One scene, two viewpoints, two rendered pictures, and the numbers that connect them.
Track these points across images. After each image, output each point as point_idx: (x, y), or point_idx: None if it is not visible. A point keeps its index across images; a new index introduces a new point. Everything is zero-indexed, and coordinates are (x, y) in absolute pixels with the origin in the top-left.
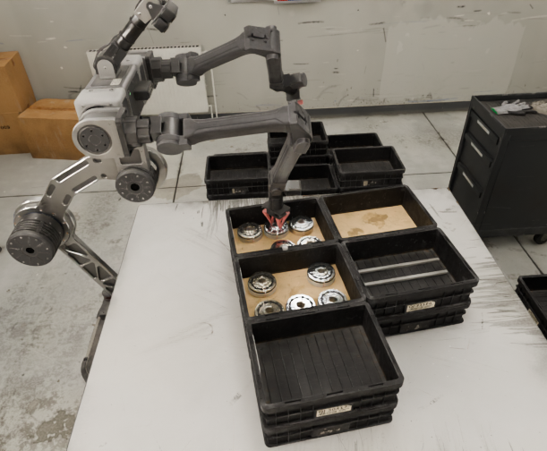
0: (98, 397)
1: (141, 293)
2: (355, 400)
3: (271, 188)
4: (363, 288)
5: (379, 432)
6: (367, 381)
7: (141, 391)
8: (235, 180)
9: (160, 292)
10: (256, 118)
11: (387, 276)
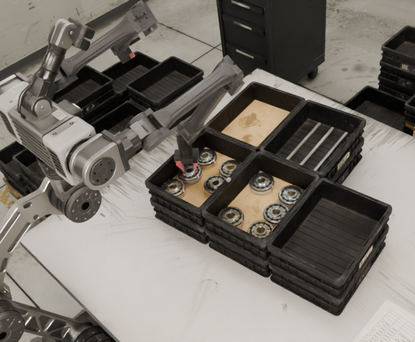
0: None
1: (123, 301)
2: (373, 239)
3: (191, 138)
4: (310, 170)
5: (384, 256)
6: (362, 227)
7: None
8: None
9: (138, 288)
10: (210, 83)
11: (301, 155)
